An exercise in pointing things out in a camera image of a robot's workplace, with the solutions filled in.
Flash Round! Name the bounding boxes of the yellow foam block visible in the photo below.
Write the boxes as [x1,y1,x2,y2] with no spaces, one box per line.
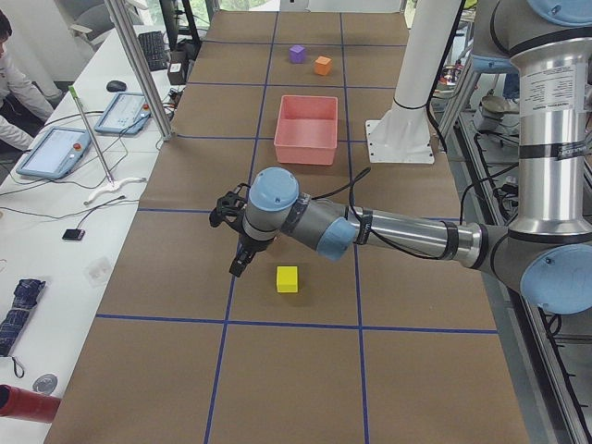
[276,265,299,293]

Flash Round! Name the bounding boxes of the far teach pendant tablet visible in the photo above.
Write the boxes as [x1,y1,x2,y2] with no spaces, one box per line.
[94,92,151,135]

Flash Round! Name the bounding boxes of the black computer mouse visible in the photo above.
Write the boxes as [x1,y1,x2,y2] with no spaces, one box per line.
[105,80,127,93]

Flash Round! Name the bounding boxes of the pink plastic bin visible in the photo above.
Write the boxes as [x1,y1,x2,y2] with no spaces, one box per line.
[274,94,339,166]

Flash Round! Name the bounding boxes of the red cylinder bottle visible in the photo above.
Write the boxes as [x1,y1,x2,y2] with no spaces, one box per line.
[0,385,61,424]

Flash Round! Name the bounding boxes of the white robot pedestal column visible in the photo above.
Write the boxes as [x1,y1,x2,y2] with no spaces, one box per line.
[365,0,464,165]

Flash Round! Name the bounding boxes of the aluminium frame post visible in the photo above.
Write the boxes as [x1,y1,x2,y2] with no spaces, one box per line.
[105,0,173,142]

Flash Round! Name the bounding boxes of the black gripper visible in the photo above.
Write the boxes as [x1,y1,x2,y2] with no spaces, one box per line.
[209,182,270,277]

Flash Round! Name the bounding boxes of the purple foam block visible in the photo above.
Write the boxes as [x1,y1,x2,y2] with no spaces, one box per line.
[289,44,306,64]

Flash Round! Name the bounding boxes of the clear plastic packet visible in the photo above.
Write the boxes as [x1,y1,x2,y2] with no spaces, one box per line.
[83,256,113,288]

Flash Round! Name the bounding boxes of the round metal lid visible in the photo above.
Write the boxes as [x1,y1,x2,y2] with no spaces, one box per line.
[32,373,58,395]

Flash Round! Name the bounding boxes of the orange foam block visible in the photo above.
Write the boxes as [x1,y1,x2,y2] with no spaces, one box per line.
[314,55,333,76]

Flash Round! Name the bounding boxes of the black keyboard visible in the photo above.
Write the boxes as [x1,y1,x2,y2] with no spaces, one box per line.
[138,31,167,71]

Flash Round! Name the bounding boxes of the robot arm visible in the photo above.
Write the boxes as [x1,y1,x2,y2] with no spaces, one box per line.
[209,1,591,315]

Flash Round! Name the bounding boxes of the long metal grabber stick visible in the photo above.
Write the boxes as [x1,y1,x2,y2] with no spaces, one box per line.
[68,84,115,185]

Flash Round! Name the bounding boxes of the folded dark blue umbrella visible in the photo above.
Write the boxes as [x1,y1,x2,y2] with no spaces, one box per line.
[1,278,46,357]

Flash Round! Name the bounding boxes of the small black phone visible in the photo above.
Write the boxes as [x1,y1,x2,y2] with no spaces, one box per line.
[62,228,85,241]

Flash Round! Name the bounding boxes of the person in white shirt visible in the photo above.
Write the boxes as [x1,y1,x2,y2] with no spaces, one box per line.
[1,12,54,152]

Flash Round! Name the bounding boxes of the black box with label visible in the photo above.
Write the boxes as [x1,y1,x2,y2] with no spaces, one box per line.
[167,51,189,86]

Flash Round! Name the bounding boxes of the near teach pendant tablet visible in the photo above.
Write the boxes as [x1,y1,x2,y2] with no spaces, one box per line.
[17,127,91,179]

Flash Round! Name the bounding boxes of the teach pendant tablet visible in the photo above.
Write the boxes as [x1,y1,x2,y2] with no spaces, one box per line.
[94,92,151,135]
[17,127,91,179]

